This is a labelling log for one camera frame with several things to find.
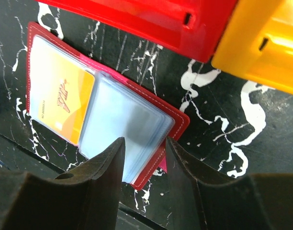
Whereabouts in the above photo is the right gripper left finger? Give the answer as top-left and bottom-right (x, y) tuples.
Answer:
(0, 137), (125, 230)

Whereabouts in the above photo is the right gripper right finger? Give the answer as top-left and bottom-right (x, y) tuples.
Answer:
(166, 138), (293, 230)

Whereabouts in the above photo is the red leather card holder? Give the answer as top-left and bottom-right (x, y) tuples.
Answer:
(26, 22), (190, 190)

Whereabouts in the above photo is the gold VIP credit card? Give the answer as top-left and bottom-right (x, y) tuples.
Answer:
(29, 45), (95, 145)

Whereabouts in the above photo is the yellow plastic bin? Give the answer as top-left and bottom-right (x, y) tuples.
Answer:
(211, 0), (293, 94)

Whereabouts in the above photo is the red plastic bin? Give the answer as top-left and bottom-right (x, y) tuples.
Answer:
(44, 0), (237, 62)

